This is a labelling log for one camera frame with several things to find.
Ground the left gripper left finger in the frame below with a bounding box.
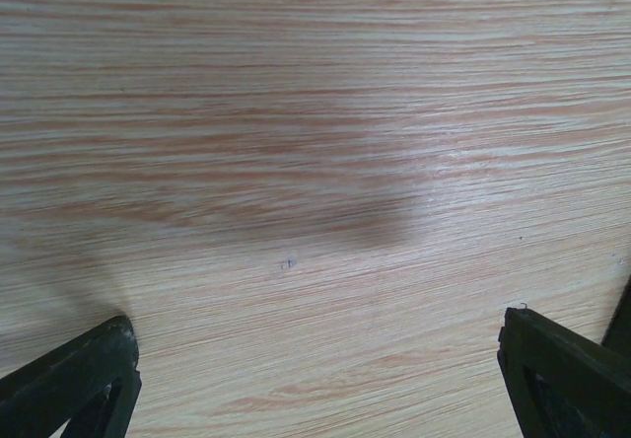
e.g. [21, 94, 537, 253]
[1, 315, 142, 437]

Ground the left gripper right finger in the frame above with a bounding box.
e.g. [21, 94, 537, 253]
[497, 308, 630, 437]

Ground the folding chess board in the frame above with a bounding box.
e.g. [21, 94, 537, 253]
[601, 278, 631, 358]

